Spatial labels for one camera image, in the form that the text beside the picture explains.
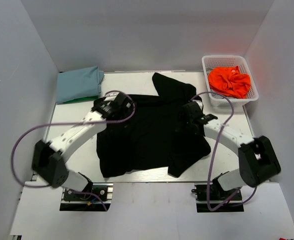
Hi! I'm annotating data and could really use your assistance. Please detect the white plastic basket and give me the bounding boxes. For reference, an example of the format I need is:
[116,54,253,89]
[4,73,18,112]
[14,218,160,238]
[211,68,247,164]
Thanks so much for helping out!
[201,55,259,108]

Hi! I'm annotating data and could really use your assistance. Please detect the folded blue-grey t-shirt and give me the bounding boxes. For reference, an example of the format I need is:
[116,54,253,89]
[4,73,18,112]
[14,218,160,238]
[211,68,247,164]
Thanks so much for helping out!
[55,66,105,104]

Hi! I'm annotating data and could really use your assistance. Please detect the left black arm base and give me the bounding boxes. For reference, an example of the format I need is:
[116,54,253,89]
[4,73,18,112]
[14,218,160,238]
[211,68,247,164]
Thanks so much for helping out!
[59,183,114,212]

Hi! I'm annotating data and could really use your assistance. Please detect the black t-shirt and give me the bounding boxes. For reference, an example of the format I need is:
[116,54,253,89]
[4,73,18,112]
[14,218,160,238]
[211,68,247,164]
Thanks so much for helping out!
[96,73,211,178]

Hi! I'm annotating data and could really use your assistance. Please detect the crumpled orange t-shirt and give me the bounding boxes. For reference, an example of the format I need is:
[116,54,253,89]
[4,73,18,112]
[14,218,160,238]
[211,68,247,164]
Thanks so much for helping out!
[207,66,251,99]

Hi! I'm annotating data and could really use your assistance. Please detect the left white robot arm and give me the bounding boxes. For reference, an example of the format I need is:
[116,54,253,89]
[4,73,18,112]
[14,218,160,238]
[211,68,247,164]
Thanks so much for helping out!
[31,91,136,200]

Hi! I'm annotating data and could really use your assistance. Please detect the folded green t-shirt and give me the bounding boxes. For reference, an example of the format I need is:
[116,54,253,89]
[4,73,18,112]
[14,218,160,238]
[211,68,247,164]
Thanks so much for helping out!
[62,96,99,104]

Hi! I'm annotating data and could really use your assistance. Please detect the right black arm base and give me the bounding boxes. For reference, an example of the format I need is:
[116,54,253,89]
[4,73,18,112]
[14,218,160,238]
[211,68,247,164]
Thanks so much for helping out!
[191,178,244,213]

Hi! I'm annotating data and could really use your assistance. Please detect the grey t-shirt in basket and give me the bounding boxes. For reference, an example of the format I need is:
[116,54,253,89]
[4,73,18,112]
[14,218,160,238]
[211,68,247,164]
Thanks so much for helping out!
[208,90,238,107]

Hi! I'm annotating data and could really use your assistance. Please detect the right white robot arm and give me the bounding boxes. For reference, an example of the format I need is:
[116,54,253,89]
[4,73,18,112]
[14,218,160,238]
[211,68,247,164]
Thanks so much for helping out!
[179,100,282,200]

